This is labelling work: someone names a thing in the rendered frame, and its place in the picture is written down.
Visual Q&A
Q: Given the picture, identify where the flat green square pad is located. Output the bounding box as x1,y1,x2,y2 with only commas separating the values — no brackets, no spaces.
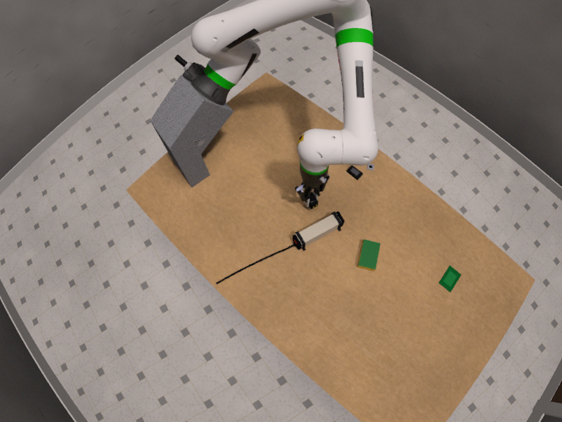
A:
439,266,461,292

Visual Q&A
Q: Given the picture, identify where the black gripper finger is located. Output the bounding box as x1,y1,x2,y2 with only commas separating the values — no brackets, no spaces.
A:
295,184,314,207
313,174,330,199

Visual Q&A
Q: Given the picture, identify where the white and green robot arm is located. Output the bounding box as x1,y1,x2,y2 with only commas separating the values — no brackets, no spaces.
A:
174,0,378,183

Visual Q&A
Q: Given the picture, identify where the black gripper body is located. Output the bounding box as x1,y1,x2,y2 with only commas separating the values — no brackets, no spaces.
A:
301,178,322,189

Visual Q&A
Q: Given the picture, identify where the yellow block with green top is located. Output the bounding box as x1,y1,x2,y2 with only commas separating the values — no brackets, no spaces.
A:
357,239,381,271

